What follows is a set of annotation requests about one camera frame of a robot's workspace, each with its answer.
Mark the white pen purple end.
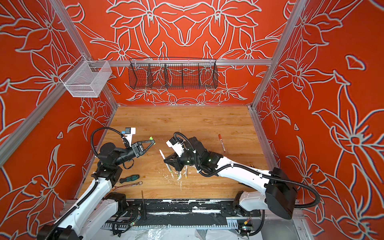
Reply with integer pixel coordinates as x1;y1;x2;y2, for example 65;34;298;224
219;139;226;153

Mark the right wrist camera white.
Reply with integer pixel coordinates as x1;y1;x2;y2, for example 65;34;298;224
166;137;185;158

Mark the metal wrench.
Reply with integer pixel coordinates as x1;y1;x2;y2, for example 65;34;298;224
113;181;143;192

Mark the black wire basket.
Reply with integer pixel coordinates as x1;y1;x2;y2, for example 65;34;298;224
128;58;219;90

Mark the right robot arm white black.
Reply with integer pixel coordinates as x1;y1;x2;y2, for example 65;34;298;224
164;132;321;220

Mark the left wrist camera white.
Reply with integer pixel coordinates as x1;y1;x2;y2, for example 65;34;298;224
121;128;136;148

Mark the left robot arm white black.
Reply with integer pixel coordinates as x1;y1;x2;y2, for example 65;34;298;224
37;128;156;240

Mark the green handle screwdriver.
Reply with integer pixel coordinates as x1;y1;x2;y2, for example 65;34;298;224
119;175;140;184

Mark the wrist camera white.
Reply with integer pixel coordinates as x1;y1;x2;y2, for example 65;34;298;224
121;128;136;148
166;137;185;158

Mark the white mesh basket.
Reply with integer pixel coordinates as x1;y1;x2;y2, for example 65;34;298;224
60;61;112;98

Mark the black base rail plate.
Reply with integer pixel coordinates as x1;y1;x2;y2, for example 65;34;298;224
127;199;262;218

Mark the white pen green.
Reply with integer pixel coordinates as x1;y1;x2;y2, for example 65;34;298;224
158;149;174;175

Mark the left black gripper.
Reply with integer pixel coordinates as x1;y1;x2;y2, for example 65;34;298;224
114;140;155;168

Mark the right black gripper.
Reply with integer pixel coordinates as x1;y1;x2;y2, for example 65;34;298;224
161;150;202;173

